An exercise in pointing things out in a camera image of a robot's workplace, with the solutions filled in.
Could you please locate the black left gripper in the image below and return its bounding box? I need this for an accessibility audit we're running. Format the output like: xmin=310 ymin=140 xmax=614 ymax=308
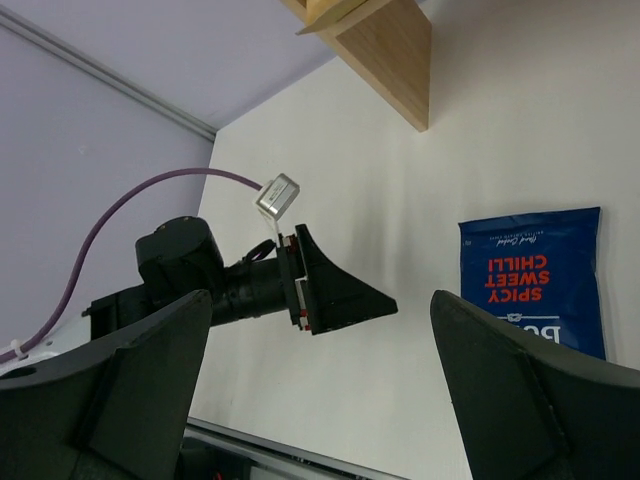
xmin=224 ymin=224 xmax=398 ymax=335

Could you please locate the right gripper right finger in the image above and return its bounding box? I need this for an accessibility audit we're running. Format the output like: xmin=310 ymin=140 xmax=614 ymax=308
xmin=430 ymin=290 xmax=639 ymax=479

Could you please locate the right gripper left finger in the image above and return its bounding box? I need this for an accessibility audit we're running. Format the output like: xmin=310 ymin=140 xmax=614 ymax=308
xmin=1 ymin=290 xmax=212 ymax=479

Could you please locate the upside-down Burts spicy chilli bag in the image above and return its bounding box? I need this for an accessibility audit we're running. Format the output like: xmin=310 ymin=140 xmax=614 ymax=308
xmin=459 ymin=207 xmax=606 ymax=359

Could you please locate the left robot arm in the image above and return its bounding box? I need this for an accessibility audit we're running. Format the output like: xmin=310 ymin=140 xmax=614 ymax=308
xmin=84 ymin=217 xmax=398 ymax=339

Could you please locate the wooden two-tier shelf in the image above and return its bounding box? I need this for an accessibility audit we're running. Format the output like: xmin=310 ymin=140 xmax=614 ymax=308
xmin=283 ymin=0 xmax=432 ymax=132

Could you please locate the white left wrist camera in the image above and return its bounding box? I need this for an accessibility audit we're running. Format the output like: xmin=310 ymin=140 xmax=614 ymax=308
xmin=254 ymin=173 xmax=300 ymax=235

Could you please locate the aluminium mounting rail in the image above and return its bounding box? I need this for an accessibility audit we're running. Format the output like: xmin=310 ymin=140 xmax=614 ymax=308
xmin=184 ymin=417 xmax=401 ymax=479

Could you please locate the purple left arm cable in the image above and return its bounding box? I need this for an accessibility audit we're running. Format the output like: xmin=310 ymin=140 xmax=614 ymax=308
xmin=0 ymin=168 xmax=264 ymax=364

